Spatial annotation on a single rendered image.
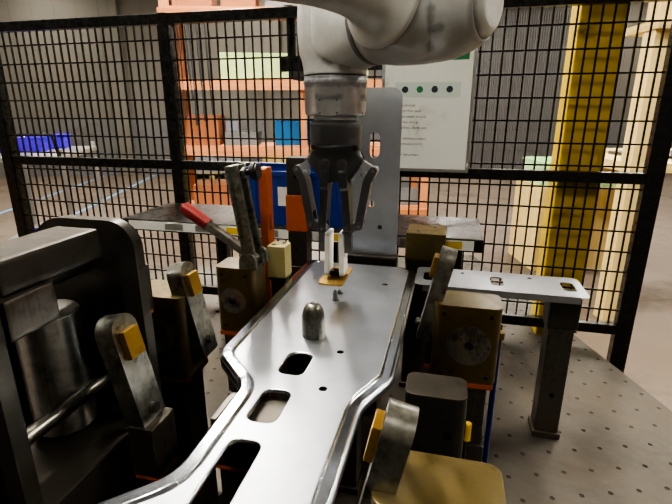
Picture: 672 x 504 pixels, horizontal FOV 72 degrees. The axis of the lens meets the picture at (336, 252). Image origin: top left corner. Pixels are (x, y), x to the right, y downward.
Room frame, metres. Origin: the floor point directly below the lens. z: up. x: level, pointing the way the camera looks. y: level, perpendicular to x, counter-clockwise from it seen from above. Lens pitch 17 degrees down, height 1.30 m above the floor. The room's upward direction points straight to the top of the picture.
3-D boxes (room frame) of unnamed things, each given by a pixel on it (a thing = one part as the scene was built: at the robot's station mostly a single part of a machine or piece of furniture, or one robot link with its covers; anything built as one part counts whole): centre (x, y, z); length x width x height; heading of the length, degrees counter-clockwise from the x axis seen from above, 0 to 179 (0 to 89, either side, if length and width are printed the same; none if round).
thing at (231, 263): (0.74, 0.18, 0.87); 0.10 x 0.07 x 0.35; 76
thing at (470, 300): (0.59, -0.20, 0.87); 0.12 x 0.07 x 0.35; 76
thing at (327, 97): (0.70, 0.00, 1.31); 0.09 x 0.09 x 0.06
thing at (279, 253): (0.81, 0.10, 0.88); 0.04 x 0.04 x 0.37; 76
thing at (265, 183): (0.83, 0.13, 0.95); 0.03 x 0.01 x 0.50; 166
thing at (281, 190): (1.17, 0.08, 1.10); 0.30 x 0.17 x 0.13; 77
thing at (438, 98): (1.21, -0.23, 1.30); 0.23 x 0.02 x 0.31; 76
